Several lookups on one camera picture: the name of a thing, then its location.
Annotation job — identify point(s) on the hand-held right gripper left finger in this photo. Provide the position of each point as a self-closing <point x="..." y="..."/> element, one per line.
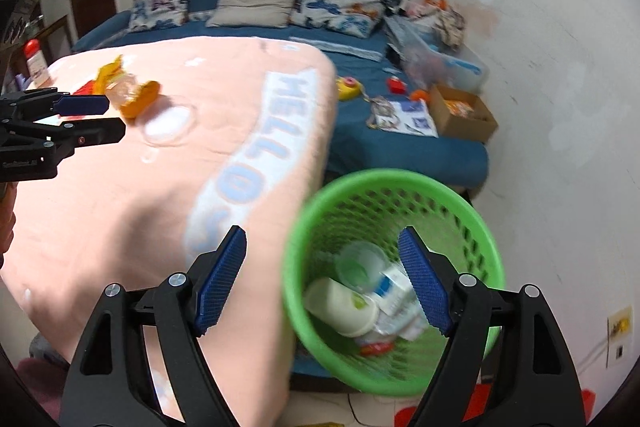
<point x="220" y="282"/>

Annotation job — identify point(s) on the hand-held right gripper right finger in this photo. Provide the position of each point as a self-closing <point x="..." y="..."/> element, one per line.
<point x="425" y="282"/>

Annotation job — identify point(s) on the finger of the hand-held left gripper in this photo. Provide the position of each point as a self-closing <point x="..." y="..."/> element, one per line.
<point x="95" y="132"/>
<point x="82" y="104"/>

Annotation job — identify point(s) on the clear printed plastic bag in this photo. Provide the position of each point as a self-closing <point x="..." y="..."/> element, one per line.
<point x="400" y="324"/>

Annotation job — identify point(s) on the yellow snack wrapper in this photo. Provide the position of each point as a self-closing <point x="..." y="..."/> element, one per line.
<point x="142" y="97"/>

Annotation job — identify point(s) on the clear cup with strawberry label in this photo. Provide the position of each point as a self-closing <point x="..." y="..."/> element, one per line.
<point x="360" y="264"/>

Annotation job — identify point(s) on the clear plastic lid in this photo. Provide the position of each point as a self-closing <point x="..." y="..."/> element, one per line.
<point x="170" y="124"/>

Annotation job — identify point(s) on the white paper cup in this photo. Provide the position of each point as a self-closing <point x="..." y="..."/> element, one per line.
<point x="335" y="304"/>

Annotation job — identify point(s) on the green plastic basket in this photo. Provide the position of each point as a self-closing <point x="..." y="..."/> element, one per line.
<point x="390" y="179"/>

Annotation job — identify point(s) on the person's left hand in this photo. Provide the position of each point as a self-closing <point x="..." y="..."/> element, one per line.
<point x="5" y="217"/>

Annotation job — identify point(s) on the white bottle with red cap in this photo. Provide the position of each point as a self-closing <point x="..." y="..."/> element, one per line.
<point x="36" y="62"/>

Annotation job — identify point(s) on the wooden side table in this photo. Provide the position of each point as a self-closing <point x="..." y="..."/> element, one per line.
<point x="55" y="37"/>

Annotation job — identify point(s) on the small butterfly print pillow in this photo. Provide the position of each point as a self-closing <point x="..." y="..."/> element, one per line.
<point x="157" y="4"/>

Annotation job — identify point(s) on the blue sofa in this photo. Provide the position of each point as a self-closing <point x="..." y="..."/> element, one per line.
<point x="400" y="157"/>

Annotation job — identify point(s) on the red plastic bag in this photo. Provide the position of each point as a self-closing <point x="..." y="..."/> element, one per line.
<point x="407" y="417"/>

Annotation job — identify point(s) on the picture book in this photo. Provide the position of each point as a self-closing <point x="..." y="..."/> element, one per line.
<point x="410" y="117"/>

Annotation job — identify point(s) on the cardboard box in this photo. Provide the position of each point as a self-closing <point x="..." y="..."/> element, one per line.
<point x="462" y="112"/>

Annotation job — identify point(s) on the small orange toy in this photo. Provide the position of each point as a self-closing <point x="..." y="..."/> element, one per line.
<point x="420" y="95"/>

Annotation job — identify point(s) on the small red toy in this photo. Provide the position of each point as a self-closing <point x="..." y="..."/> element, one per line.
<point x="397" y="85"/>

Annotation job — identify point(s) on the beige pillow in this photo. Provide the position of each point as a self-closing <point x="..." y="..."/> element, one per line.
<point x="255" y="2"/>

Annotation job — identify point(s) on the yellow toy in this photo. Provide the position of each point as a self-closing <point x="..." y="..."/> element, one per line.
<point x="347" y="88"/>

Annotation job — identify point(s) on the clear plastic storage box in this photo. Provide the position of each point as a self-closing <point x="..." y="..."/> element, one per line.
<point x="440" y="62"/>

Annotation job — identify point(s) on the blue striped cloth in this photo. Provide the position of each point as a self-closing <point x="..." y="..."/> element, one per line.
<point x="345" y="49"/>

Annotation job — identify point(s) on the large butterfly print pillow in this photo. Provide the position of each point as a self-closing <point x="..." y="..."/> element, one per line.
<point x="340" y="7"/>

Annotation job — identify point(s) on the orange pink plush toy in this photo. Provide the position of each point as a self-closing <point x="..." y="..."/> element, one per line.
<point x="440" y="4"/>

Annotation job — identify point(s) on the wall socket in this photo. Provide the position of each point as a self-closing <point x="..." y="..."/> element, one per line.
<point x="620" y="337"/>

